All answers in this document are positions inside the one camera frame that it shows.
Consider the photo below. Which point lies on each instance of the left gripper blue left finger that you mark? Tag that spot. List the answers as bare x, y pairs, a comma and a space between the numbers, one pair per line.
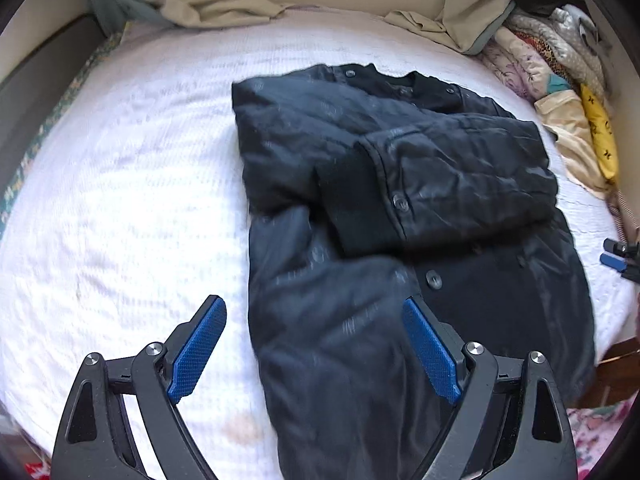
95, 440

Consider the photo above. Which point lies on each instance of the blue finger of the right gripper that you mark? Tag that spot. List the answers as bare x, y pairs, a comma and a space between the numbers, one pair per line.
622, 250
628, 271

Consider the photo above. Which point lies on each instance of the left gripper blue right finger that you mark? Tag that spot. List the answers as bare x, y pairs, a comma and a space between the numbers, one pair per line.
507, 417

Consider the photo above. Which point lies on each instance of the black police jacket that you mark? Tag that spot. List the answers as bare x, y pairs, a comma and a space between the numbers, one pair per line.
365, 190

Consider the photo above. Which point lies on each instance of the pink knitted cloth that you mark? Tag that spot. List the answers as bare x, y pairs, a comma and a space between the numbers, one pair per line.
622, 215

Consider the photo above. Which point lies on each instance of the yellow patterned pillow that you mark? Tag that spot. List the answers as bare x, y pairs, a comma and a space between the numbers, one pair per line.
602, 135

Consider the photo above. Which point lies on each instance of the cream blanket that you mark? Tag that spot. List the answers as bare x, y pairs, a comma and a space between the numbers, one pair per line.
563, 115

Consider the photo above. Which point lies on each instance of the white quilted bed cover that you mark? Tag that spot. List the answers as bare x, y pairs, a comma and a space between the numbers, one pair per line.
134, 211

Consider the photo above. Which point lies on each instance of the pink floral folded quilt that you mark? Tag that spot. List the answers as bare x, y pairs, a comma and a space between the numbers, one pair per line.
520, 67

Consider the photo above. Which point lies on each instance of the grey dotted folded quilt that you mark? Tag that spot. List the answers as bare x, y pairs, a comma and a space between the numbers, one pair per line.
571, 36

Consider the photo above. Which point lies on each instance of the beige right curtain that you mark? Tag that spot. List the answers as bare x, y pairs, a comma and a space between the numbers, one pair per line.
462, 25

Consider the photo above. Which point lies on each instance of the beige curtain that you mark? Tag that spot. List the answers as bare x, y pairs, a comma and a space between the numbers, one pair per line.
113, 15
462, 25

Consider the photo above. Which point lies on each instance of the dark grey headboard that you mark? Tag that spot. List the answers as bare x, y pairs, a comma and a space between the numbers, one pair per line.
32, 90

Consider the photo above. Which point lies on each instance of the beige left curtain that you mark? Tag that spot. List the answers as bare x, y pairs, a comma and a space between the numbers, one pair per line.
113, 15

